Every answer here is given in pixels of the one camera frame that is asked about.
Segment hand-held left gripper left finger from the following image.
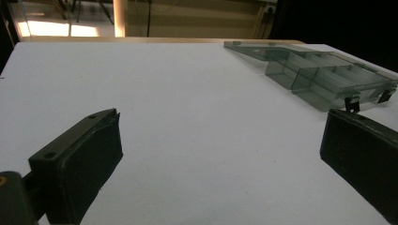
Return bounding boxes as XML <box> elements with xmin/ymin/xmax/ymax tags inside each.
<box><xmin>23</xmin><ymin>108</ymin><xmax>124</xmax><ymax>225</ymax></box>

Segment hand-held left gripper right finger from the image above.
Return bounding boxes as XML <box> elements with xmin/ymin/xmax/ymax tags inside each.
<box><xmin>319</xmin><ymin>109</ymin><xmax>398</xmax><ymax>225</ymax></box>

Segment clear plastic compartment box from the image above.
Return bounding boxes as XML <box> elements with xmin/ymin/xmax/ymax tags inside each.
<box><xmin>223</xmin><ymin>40</ymin><xmax>398</xmax><ymax>114</ymax></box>

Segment beige pillar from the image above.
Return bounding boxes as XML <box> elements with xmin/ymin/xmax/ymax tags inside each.
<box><xmin>113</xmin><ymin>0</ymin><xmax>129</xmax><ymax>38</ymax></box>

